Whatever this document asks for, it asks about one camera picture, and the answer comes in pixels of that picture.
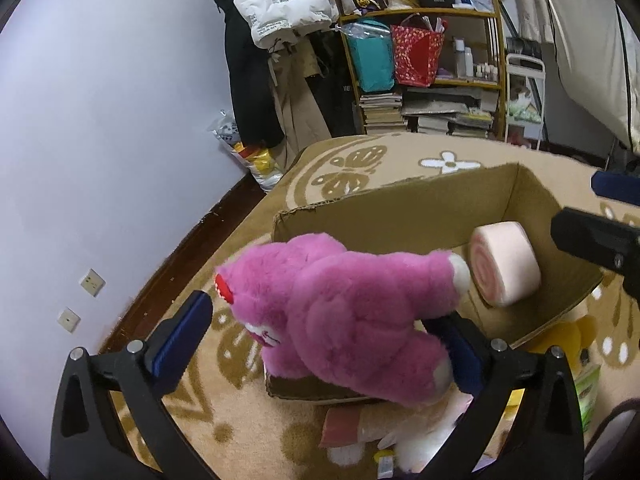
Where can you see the white fluffy plush toy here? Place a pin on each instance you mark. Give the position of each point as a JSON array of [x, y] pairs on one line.
[[425, 440]]

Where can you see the black jacket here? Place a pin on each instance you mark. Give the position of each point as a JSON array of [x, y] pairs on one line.
[[335, 95]]

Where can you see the wooden shelf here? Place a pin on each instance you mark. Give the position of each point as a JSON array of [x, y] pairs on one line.
[[415, 12]]

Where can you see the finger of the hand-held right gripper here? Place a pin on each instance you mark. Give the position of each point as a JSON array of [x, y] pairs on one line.
[[617, 186], [595, 240]]

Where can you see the yellow plush toy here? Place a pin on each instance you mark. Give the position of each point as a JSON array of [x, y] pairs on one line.
[[565, 335]]

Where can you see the beige coat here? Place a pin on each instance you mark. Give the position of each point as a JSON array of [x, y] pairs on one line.
[[300, 110]]

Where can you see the narrow stack of books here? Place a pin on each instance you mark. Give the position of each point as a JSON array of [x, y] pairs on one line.
[[380, 115]]

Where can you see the clear printed plastic bag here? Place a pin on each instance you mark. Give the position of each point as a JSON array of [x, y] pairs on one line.
[[224, 129]]

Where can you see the white bottle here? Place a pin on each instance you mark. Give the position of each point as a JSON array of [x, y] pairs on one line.
[[459, 60], [469, 64]]

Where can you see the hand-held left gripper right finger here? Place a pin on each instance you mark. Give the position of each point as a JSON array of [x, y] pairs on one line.
[[459, 357]]

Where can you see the black hanging garment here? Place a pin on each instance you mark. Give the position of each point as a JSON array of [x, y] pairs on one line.
[[245, 85]]

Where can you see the yellow snack bag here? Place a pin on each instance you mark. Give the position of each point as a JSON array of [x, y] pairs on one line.
[[257, 162]]

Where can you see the green box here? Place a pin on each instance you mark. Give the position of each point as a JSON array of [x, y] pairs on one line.
[[587, 390]]

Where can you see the pink plush toy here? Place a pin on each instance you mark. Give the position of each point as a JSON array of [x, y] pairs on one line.
[[340, 310]]

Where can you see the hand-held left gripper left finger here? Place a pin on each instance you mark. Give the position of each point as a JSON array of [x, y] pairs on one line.
[[182, 340]]

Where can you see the pink roll cushion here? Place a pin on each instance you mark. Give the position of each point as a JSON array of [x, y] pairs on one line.
[[505, 265]]

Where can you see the beige patterned rug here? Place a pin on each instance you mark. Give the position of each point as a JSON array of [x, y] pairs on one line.
[[350, 160]]

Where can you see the row of small bottles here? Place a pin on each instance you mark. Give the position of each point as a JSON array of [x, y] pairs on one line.
[[486, 72]]

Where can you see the cardboard box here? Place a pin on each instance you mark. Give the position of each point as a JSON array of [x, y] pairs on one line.
[[400, 220]]

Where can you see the pink plastic-wrapped packet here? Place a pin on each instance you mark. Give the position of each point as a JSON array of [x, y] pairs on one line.
[[345, 425]]

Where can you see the red gift bag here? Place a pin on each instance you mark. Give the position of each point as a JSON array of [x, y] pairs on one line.
[[415, 60]]

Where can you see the wide stack of books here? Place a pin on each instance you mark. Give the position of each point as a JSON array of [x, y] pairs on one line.
[[450, 120]]

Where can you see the white fabric cover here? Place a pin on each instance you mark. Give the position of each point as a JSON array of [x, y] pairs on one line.
[[585, 35]]

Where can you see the teal gift bag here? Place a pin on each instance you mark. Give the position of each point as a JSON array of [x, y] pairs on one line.
[[370, 60]]

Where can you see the wall socket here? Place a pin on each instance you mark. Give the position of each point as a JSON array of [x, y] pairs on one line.
[[92, 282], [67, 319]]

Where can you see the white cart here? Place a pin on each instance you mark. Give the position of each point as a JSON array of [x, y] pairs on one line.
[[525, 58]]

